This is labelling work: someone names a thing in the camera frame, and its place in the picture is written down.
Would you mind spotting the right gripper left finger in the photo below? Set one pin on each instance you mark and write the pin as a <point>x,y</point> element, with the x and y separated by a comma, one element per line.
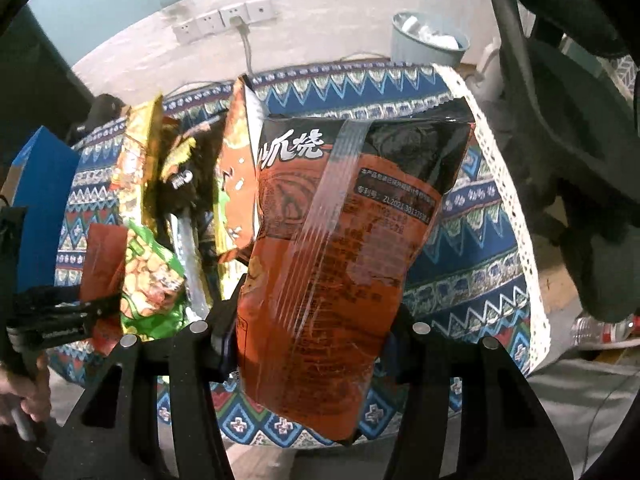
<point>203,353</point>

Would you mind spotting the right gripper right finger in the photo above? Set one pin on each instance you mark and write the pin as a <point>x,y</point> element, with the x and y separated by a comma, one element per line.
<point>424,361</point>

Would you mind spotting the green pea snack bag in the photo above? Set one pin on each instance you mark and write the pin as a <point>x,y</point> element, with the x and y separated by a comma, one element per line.
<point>153,299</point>

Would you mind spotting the red orange snack bag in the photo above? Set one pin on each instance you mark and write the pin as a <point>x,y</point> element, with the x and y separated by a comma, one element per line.
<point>102,277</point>

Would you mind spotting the blue cardboard box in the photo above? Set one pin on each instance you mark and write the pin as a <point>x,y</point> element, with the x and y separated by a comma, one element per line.
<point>39,180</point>

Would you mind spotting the orange black octopus snack bag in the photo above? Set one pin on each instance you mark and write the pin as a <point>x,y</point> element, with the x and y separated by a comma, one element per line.
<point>344,207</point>

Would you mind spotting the black yellow snack bag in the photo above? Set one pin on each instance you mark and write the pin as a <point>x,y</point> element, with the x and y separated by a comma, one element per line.
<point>187,174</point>

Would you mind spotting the orange chip bag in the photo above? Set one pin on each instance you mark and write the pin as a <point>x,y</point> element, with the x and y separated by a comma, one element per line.
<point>235,210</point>

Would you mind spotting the left hand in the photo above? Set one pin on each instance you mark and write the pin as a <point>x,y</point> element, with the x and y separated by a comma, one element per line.
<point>34,394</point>

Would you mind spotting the patterned blue tablecloth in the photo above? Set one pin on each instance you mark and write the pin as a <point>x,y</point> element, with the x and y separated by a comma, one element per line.
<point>474,278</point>

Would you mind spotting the plastic water bottle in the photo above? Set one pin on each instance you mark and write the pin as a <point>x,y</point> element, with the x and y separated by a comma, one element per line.
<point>588,333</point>

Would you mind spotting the grey waste bin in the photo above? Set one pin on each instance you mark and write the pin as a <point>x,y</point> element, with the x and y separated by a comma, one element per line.
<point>425,38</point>

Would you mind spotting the black office chair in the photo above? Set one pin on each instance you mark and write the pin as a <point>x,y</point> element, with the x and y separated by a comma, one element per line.
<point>574,148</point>

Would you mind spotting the white wall socket strip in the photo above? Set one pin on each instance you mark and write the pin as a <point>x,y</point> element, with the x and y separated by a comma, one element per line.
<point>218,21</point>

